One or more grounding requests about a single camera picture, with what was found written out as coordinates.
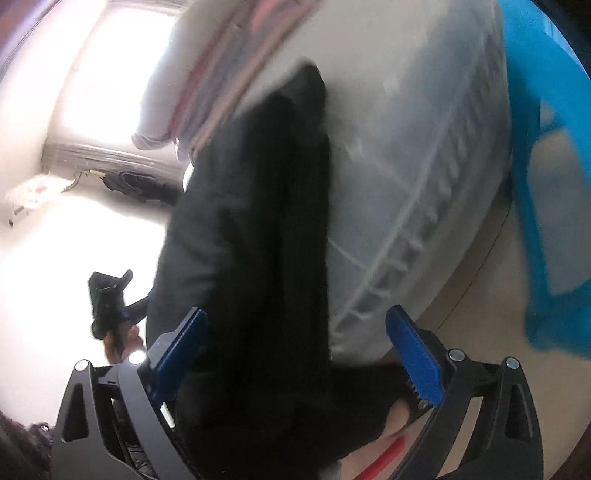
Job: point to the black garment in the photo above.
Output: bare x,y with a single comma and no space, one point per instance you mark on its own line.
277,230

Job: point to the white mattress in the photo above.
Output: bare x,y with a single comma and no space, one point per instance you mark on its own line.
415,161

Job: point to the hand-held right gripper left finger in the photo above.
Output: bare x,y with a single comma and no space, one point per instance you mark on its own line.
182,344

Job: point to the bright window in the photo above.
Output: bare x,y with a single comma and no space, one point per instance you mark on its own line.
115,69

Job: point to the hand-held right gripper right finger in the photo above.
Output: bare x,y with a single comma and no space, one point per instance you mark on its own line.
415,357

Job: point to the pink and blue striped quilt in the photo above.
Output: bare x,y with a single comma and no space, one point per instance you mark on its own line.
207,69

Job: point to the blue plastic stool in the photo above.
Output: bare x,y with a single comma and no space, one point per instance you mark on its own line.
526,92

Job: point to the person's left hand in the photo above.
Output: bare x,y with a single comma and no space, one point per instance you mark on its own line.
131,339

